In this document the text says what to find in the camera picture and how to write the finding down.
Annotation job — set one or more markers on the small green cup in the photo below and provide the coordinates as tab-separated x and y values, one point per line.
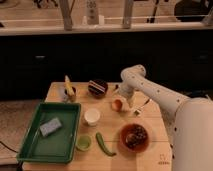
83	142

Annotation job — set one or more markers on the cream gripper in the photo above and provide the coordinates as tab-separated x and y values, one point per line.
128	103

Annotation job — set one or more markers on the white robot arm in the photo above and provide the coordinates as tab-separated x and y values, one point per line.
193	130

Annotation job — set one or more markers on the green chili pepper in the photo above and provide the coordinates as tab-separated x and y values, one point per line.
102	145

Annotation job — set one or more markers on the dark striped bowl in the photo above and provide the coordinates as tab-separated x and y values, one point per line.
98	88

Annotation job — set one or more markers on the white remote control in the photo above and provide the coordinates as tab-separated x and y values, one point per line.
92	12

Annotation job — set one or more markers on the green plastic tray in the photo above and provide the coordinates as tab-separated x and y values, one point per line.
51	135

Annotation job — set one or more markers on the small orange apple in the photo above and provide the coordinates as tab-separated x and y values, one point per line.
117	105

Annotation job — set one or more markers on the white paper cup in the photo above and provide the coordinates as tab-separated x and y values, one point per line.
92	116

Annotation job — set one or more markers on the yellow banana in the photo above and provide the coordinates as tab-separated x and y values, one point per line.
68	85

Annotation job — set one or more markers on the blue sponge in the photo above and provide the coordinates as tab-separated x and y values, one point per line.
50	126

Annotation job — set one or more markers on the orange bowl with dark contents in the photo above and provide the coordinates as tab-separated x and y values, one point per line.
134	138

